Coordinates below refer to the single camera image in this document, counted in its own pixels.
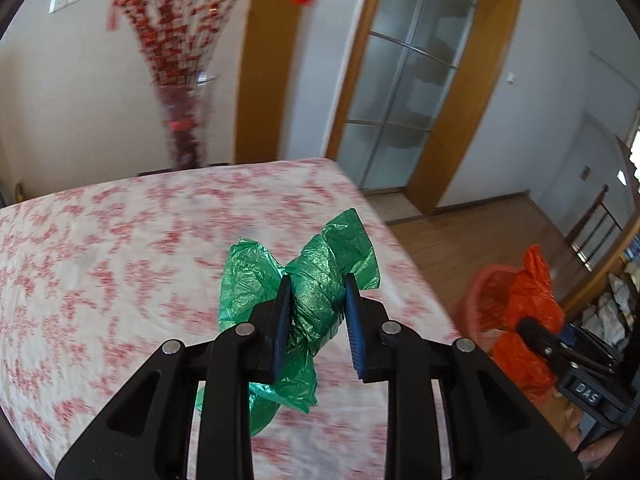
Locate orange plastic bag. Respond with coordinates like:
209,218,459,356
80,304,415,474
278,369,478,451
483,245,565,406

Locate dark green plastic bag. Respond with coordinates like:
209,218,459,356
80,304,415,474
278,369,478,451
218,208,381,436

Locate clear glass vase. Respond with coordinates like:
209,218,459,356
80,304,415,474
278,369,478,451
156,72,216,170

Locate frosted glass sliding door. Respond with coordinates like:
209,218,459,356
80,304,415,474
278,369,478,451
335,0,487,191

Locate person's right hand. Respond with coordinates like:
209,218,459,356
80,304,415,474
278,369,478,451
563,427,624,476

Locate red plastic trash basket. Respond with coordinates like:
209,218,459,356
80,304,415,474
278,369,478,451
451,264,518,353

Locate wooden chair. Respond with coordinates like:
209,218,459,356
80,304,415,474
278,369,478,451
565,184,622,272

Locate floral red white tablecloth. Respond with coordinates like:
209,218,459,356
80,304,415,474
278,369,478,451
1,158,457,474

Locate red berry branch bouquet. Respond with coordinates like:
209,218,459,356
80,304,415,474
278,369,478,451
107,0,241,86

